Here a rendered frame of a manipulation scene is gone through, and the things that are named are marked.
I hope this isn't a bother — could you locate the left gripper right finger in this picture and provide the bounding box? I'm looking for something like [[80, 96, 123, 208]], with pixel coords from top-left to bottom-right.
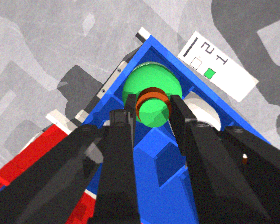
[[169, 94, 280, 224]]

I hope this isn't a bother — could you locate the green bottle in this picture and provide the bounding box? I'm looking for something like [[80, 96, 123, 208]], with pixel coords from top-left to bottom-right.
[[122, 61, 182, 128]]

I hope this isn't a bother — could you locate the red plastic crate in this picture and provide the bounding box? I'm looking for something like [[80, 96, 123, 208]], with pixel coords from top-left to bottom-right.
[[0, 124, 96, 224]]

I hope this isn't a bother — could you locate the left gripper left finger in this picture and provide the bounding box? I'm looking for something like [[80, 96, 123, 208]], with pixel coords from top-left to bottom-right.
[[0, 94, 141, 224]]

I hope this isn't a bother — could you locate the white paper pick list strip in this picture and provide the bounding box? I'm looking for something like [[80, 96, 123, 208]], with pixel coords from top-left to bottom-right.
[[177, 31, 258, 102]]

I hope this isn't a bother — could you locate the blue plastic crate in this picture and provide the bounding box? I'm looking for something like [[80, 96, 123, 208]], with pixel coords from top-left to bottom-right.
[[81, 35, 270, 224]]

